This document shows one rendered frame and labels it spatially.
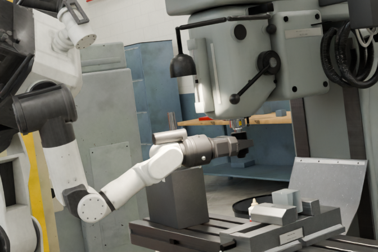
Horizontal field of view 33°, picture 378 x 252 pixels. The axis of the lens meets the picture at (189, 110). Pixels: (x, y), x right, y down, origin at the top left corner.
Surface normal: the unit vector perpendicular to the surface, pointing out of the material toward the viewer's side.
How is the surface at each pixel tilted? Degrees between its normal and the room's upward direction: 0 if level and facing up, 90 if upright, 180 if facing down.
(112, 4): 90
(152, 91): 90
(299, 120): 90
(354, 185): 63
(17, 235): 80
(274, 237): 90
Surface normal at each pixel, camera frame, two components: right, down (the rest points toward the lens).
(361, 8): -0.81, 0.14
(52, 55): 0.61, -0.59
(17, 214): 0.81, 0.00
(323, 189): -0.79, -0.33
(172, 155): 0.35, 0.05
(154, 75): 0.57, -0.04
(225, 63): -0.26, 0.08
